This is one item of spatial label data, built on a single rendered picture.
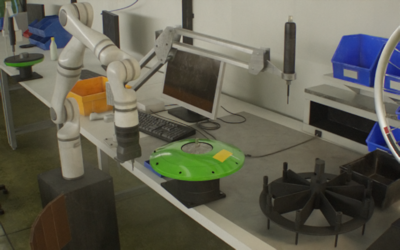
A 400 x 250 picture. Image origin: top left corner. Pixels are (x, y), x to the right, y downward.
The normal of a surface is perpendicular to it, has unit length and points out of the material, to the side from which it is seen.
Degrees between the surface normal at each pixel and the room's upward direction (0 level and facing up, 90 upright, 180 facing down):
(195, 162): 17
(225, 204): 0
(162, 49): 90
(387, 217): 0
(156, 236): 0
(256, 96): 90
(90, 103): 94
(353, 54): 88
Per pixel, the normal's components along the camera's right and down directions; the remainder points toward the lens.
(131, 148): 0.68, 0.18
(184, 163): -0.14, -0.77
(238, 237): -0.01, -0.94
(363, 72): -0.80, 0.36
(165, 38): -0.54, 0.29
